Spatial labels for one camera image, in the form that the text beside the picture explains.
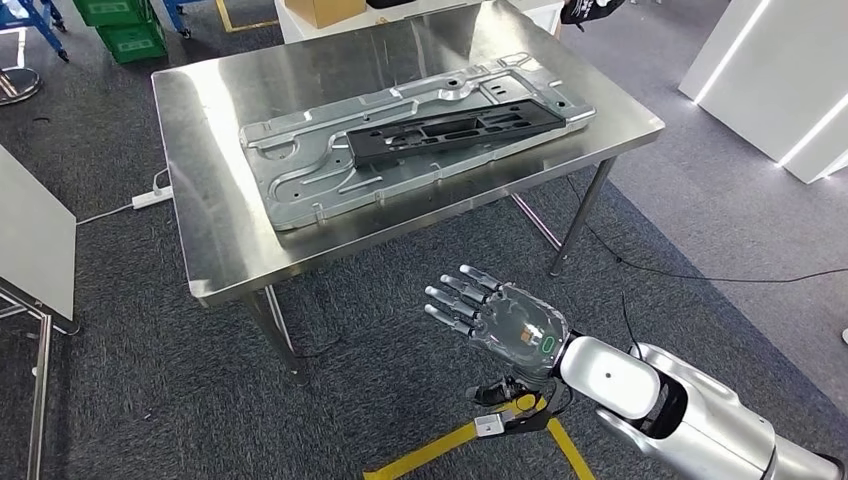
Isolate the brown cardboard box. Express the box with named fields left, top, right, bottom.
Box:
left=283, top=0, right=369, bottom=30

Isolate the chrome stanchion post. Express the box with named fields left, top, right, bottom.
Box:
left=0, top=64, right=42, bottom=107

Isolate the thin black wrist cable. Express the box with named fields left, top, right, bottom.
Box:
left=620, top=293, right=645, bottom=362

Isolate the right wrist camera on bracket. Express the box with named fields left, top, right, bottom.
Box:
left=473, top=390, right=572, bottom=440

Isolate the stamped grey metal panel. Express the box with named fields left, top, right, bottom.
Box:
left=239, top=52, right=598, bottom=233

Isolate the white power cord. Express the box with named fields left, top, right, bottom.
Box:
left=74, top=201, right=137, bottom=228

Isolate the green plastic crate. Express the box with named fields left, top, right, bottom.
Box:
left=71, top=0, right=157, bottom=28
left=97, top=19, right=169, bottom=66

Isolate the blue wheeled cart frame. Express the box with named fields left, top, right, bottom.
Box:
left=0, top=0, right=71, bottom=64
left=160, top=0, right=207, bottom=40

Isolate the steel table with crossbars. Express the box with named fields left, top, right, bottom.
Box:
left=0, top=276, right=82, bottom=480

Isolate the white power strip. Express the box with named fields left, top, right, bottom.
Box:
left=131, top=186, right=175, bottom=211

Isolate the white table side panel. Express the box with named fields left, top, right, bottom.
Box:
left=0, top=144, right=78, bottom=324

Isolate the stainless steel workbench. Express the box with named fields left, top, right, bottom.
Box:
left=150, top=0, right=666, bottom=387

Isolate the person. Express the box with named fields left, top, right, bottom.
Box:
left=559, top=0, right=627, bottom=33

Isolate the thin black floor cable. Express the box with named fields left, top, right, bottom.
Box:
left=566, top=173, right=848, bottom=285

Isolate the black plastic plate part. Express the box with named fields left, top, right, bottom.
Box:
left=345, top=99, right=568, bottom=168

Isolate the white lit display block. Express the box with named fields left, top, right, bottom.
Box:
left=678, top=0, right=848, bottom=185

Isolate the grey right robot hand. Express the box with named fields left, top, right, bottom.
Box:
left=423, top=263, right=572, bottom=407

